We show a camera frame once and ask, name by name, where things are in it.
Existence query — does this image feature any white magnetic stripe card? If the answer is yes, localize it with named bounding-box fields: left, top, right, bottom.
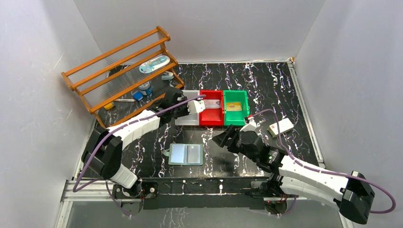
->
left=204, top=99, right=221, bottom=109

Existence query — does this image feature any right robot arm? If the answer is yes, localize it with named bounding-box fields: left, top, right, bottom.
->
left=212, top=125, right=375, bottom=225

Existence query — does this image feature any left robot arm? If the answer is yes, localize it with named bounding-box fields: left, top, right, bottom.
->
left=77, top=87, right=199, bottom=189

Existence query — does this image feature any gold card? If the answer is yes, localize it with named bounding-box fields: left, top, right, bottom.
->
left=226, top=102, right=242, bottom=112

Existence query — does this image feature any light blue white stapler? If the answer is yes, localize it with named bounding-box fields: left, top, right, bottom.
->
left=161, top=71, right=174, bottom=81

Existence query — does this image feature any red plastic bin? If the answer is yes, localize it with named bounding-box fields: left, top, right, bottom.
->
left=199, top=90, right=224, bottom=126

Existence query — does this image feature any white plastic bin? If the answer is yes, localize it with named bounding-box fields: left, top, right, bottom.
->
left=174, top=90, right=200, bottom=126

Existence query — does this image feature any green plastic bin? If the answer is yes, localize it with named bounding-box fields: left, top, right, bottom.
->
left=223, top=90, right=250, bottom=126

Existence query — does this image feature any blue small block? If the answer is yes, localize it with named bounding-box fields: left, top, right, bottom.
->
left=133, top=92, right=144, bottom=102

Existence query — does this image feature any white small box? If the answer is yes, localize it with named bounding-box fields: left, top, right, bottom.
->
left=268, top=118, right=294, bottom=138

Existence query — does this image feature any orange wooden shelf rack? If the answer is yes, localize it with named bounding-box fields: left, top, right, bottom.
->
left=61, top=26, right=185, bottom=128

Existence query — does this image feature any white marker pen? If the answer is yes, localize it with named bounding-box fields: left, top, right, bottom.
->
left=114, top=98, right=136, bottom=102

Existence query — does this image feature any yellow small block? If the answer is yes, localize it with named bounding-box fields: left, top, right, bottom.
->
left=104, top=102, right=115, bottom=110

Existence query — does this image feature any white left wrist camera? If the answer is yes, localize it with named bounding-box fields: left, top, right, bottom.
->
left=187, top=99, right=206, bottom=115

